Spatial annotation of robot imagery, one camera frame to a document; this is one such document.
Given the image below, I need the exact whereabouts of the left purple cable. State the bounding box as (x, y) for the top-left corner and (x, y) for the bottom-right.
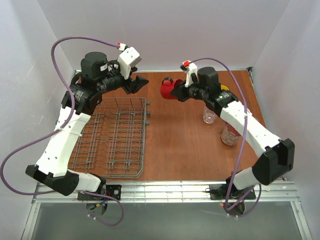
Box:
(0, 36), (125, 227)

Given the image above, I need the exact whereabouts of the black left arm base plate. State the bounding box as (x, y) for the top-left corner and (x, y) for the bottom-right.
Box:
(77, 184), (122, 201)

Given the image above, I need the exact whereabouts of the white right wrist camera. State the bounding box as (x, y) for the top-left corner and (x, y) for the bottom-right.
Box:
(180, 60), (198, 88)

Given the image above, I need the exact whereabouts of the yellow mug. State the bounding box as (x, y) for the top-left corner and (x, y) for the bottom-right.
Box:
(220, 85), (230, 91)

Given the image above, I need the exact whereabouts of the purple cable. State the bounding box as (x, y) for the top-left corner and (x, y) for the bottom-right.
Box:
(0, 36), (125, 227)
(191, 57), (263, 218)

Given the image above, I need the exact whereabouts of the bright red mug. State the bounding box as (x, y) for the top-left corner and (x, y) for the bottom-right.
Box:
(160, 77), (185, 100)

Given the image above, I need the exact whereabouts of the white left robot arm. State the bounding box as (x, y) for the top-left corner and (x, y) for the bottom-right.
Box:
(25, 47), (149, 196)

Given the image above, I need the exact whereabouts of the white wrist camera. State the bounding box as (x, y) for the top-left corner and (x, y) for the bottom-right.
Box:
(180, 60), (198, 88)
(117, 42), (142, 80)

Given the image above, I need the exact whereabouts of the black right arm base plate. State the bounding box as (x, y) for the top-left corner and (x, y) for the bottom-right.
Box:
(205, 183), (256, 200)

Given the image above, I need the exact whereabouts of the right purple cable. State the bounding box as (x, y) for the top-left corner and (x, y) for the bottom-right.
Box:
(191, 57), (263, 218)

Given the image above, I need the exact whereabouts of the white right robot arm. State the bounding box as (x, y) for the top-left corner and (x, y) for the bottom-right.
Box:
(170, 63), (295, 192)

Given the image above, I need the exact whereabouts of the aluminium frame rail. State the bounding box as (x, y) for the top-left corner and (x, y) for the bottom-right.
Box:
(31, 180), (301, 204)

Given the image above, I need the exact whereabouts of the pink ghost pattern mug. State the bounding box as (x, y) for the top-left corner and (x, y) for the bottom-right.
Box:
(220, 123), (241, 146)

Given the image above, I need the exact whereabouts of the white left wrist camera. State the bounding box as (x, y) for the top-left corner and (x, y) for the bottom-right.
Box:
(117, 42), (142, 80)

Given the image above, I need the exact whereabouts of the grey wire dish rack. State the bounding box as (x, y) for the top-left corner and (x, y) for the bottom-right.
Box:
(68, 97), (151, 179)

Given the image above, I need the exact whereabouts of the clear glass cup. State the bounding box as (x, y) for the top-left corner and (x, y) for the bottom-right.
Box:
(203, 105), (217, 124)

